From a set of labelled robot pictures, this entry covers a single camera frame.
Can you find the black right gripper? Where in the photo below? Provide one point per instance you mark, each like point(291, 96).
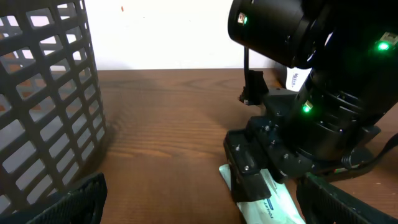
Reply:
point(316, 130)

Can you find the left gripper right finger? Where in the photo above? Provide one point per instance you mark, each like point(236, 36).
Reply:
point(323, 203)

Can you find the white barcode scanner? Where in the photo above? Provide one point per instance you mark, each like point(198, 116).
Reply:
point(291, 78)

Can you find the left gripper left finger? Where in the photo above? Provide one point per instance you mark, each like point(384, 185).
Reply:
point(82, 202)

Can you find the mint green wipes pack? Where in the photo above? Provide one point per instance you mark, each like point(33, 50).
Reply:
point(278, 209)

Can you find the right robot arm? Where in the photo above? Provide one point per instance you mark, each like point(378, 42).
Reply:
point(350, 49)

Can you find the grey plastic basket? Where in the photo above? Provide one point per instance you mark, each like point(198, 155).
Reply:
point(52, 118)

